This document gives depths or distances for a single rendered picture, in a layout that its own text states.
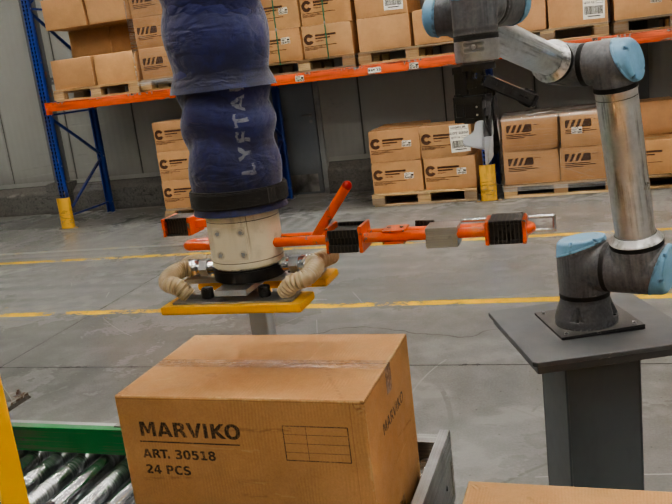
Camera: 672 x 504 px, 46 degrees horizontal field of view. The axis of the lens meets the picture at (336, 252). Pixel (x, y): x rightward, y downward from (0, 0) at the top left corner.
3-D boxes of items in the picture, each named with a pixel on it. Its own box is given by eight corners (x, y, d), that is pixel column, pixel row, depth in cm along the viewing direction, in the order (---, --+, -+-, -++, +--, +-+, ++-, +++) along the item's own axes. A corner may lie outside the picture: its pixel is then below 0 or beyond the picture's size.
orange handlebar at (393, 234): (141, 257, 190) (138, 242, 189) (196, 229, 218) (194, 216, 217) (535, 238, 162) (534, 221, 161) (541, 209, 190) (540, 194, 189)
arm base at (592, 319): (544, 317, 254) (542, 288, 251) (599, 306, 256) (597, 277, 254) (572, 335, 235) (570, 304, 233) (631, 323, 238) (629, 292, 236)
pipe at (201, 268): (162, 298, 180) (158, 274, 179) (209, 268, 203) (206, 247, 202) (302, 294, 170) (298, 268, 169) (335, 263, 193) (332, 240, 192)
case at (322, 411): (143, 549, 190) (113, 395, 181) (216, 465, 227) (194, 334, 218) (384, 571, 171) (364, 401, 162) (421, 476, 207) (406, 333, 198)
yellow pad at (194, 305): (161, 316, 179) (157, 295, 178) (181, 302, 188) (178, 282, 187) (301, 313, 169) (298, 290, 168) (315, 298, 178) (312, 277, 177)
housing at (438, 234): (425, 249, 169) (423, 228, 168) (431, 241, 175) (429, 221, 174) (458, 247, 167) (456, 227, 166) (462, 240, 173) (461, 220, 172)
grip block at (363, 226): (325, 255, 174) (322, 229, 173) (338, 244, 183) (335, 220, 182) (362, 254, 172) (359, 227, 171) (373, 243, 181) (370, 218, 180)
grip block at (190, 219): (163, 237, 216) (160, 219, 214) (178, 230, 224) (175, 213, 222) (191, 236, 213) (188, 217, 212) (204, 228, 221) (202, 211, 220)
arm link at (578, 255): (571, 281, 254) (567, 228, 250) (624, 285, 243) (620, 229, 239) (550, 295, 243) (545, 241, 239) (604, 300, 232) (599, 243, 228)
